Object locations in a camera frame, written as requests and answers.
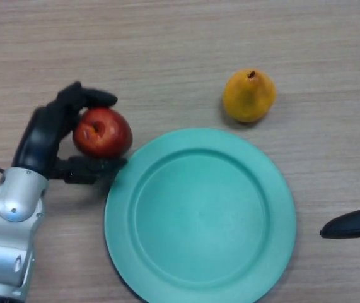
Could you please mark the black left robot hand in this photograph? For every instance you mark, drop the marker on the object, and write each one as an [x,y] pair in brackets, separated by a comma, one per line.
[38,139]

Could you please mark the yellow pear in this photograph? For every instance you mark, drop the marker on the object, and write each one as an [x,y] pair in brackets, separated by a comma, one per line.
[249,98]

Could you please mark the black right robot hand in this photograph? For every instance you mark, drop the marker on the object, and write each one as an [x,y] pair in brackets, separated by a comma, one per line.
[346,224]

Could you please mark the red apple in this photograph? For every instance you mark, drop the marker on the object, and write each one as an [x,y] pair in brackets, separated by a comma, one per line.
[104,135]

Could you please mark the green round plate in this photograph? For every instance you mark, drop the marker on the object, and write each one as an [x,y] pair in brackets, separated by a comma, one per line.
[198,214]

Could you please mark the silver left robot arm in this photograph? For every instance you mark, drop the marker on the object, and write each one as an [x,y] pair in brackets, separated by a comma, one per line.
[9,221]

